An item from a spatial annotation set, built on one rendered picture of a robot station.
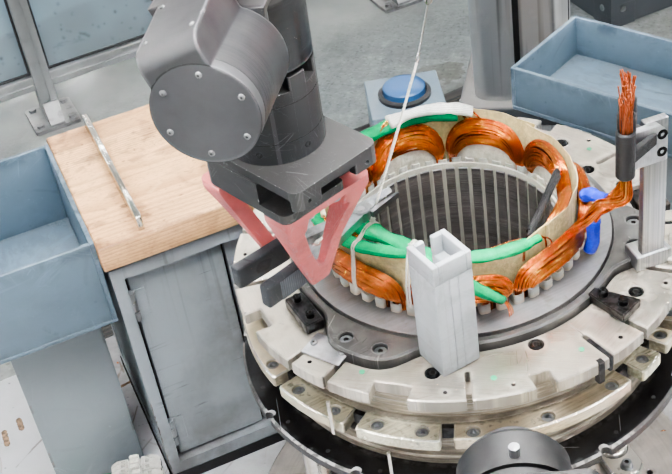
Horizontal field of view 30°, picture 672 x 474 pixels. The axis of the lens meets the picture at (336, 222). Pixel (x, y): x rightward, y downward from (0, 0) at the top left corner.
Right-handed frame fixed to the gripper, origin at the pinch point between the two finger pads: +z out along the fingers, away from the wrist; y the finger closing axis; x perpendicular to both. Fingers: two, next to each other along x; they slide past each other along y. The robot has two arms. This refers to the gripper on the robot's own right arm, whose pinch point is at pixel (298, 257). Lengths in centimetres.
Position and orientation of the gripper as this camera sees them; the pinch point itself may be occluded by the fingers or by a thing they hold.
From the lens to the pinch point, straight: 78.6
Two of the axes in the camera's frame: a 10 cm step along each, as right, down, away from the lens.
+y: 6.9, 3.8, -6.2
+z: 1.2, 7.8, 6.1
